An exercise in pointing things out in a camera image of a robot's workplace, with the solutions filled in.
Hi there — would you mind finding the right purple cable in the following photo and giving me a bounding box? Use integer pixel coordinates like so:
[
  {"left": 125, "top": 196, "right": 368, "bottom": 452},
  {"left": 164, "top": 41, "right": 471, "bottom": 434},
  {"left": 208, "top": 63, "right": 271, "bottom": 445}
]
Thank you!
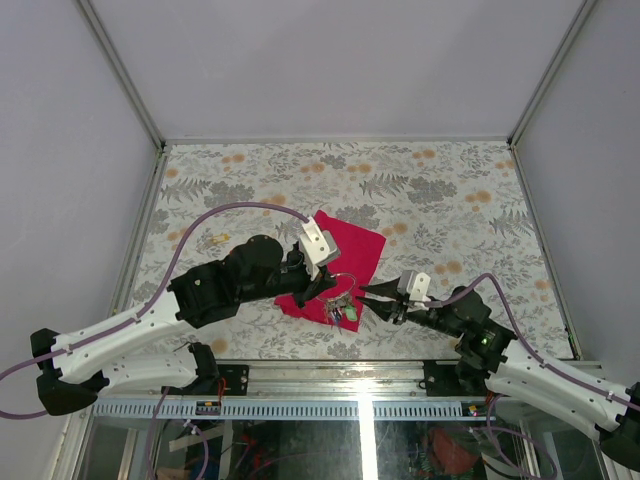
[{"left": 429, "top": 272, "right": 640, "bottom": 479}]

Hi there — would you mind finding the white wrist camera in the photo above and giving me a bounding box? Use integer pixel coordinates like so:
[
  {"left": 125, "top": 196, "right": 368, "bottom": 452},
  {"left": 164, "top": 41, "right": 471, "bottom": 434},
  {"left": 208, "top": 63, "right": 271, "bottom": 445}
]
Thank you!
[
  {"left": 397, "top": 270, "right": 431, "bottom": 303},
  {"left": 299, "top": 218, "right": 340, "bottom": 279}
]

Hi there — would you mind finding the large keyring with keys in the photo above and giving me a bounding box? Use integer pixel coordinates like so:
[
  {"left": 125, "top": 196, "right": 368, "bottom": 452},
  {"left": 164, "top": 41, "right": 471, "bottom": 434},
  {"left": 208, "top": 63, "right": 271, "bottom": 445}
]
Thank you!
[{"left": 320, "top": 272, "right": 359, "bottom": 328}]

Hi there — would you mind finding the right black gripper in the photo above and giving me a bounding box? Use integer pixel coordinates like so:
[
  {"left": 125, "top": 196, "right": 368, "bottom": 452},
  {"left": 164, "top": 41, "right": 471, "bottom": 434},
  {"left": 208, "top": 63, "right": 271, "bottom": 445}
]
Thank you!
[{"left": 355, "top": 275, "right": 463, "bottom": 338}]

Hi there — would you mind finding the purple cable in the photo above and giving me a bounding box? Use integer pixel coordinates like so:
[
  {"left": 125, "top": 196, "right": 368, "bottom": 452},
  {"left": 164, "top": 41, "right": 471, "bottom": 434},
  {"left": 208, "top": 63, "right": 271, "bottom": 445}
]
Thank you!
[
  {"left": 0, "top": 202, "right": 311, "bottom": 420},
  {"left": 429, "top": 272, "right": 640, "bottom": 479}
]

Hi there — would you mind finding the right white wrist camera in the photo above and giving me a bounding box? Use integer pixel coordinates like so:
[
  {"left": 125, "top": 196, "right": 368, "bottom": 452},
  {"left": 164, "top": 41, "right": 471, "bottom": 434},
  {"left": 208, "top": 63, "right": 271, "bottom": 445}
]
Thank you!
[{"left": 397, "top": 270, "right": 431, "bottom": 303}]

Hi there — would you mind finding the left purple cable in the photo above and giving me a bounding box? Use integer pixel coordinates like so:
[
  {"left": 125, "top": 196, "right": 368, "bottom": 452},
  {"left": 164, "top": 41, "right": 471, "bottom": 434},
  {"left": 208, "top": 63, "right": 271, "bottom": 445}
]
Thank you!
[{"left": 0, "top": 202, "right": 311, "bottom": 420}]

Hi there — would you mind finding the pink folded cloth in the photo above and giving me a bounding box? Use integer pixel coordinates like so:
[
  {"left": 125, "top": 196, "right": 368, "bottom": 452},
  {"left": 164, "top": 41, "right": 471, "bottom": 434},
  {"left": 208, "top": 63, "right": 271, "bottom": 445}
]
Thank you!
[{"left": 274, "top": 210, "right": 386, "bottom": 333}]

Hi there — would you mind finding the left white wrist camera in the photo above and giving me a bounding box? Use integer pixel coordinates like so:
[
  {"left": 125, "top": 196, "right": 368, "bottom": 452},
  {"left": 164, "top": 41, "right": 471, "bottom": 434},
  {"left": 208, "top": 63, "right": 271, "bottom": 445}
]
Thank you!
[{"left": 299, "top": 218, "right": 340, "bottom": 279}]

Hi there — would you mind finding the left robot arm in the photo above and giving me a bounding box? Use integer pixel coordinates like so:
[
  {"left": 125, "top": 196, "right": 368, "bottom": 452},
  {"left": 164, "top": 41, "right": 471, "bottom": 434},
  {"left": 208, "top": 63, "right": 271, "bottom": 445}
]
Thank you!
[{"left": 30, "top": 231, "right": 340, "bottom": 416}]

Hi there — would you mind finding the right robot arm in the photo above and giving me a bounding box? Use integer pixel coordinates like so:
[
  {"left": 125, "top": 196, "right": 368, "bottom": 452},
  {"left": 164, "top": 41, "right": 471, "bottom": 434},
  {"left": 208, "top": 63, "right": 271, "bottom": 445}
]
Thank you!
[{"left": 359, "top": 271, "right": 639, "bottom": 471}]

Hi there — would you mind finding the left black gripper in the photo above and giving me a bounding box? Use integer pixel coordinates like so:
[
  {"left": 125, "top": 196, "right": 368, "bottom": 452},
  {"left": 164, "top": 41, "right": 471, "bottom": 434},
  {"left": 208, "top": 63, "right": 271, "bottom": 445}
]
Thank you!
[{"left": 241, "top": 242, "right": 341, "bottom": 312}]

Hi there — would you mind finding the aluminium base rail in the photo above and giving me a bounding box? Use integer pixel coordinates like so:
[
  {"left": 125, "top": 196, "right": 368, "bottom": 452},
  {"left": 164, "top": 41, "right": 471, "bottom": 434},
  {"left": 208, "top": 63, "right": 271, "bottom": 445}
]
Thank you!
[{"left": 92, "top": 360, "right": 486, "bottom": 420}]

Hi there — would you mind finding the small yellow key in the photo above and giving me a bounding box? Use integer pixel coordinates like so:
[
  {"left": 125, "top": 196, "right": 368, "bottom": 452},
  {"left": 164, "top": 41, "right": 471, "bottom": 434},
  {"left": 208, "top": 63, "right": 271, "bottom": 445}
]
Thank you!
[{"left": 209, "top": 234, "right": 230, "bottom": 245}]

